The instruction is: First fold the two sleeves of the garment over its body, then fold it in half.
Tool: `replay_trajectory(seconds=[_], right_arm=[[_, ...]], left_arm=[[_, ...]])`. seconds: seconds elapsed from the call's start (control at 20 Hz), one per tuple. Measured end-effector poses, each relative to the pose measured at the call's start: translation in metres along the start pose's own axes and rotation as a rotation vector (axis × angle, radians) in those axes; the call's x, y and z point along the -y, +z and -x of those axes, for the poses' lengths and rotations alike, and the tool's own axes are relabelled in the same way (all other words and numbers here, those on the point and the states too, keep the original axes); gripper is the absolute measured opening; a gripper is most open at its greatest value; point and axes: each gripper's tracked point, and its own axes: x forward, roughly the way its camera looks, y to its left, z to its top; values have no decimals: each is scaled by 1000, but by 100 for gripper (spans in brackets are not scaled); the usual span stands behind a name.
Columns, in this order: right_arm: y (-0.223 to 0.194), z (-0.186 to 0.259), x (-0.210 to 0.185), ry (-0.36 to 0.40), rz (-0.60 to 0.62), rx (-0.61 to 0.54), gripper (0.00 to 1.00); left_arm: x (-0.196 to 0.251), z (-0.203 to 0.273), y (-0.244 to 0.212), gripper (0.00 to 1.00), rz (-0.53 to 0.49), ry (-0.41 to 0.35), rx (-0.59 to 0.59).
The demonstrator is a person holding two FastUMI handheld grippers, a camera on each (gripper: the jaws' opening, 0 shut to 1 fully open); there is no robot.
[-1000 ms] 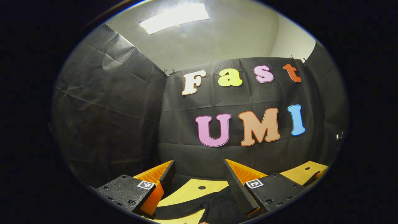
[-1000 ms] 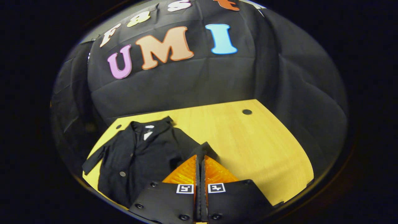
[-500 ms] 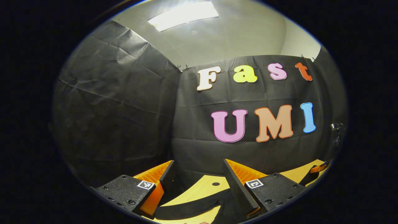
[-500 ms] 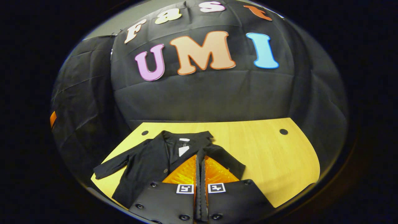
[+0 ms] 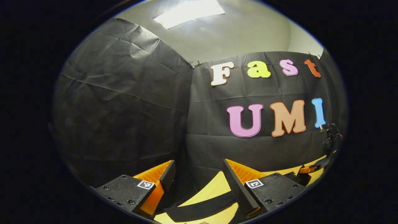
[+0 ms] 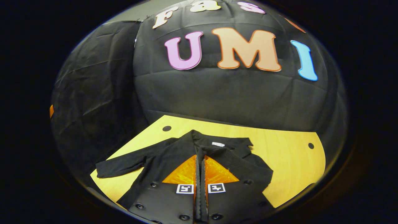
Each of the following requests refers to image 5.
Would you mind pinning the black knit garment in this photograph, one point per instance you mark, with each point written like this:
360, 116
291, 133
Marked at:
199, 208

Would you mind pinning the black backdrop cloth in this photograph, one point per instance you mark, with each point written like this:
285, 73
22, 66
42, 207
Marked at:
124, 109

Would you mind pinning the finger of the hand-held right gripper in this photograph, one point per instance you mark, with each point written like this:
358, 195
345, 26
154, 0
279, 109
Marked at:
315, 166

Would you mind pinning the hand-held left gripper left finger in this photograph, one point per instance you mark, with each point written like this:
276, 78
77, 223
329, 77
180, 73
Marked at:
169, 175

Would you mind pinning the ceiling light panel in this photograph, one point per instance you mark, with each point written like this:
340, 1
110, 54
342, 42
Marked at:
189, 12

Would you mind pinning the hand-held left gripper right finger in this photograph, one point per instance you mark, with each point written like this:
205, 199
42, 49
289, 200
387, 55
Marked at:
236, 186

